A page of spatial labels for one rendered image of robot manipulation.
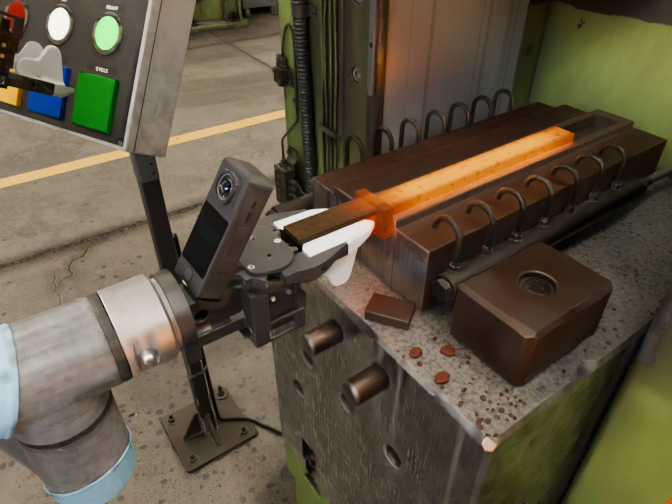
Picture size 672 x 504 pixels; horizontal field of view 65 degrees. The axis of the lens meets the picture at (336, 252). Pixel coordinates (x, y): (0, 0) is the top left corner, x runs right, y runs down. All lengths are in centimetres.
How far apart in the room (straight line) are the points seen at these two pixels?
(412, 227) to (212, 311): 21
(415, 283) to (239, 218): 20
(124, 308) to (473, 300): 29
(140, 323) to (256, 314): 10
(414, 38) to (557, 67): 29
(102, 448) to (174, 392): 121
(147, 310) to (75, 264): 189
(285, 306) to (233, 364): 125
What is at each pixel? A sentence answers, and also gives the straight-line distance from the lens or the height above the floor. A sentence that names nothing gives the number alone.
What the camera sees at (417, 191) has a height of 101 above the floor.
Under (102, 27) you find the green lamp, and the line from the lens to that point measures 85.
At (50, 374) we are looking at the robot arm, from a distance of 43.
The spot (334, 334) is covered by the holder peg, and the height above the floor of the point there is 88.
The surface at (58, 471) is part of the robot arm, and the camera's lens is 50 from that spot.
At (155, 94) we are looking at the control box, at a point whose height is 102.
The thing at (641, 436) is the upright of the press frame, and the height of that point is 81.
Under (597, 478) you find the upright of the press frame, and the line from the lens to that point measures 73.
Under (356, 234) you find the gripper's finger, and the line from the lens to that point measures 49.
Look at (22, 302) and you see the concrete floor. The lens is 221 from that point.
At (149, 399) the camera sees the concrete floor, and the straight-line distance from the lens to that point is 171.
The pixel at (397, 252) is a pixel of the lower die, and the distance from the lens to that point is 54.
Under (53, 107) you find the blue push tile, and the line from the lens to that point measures 90.
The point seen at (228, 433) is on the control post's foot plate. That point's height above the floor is 1.
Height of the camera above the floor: 129
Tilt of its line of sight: 37 degrees down
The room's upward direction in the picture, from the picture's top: straight up
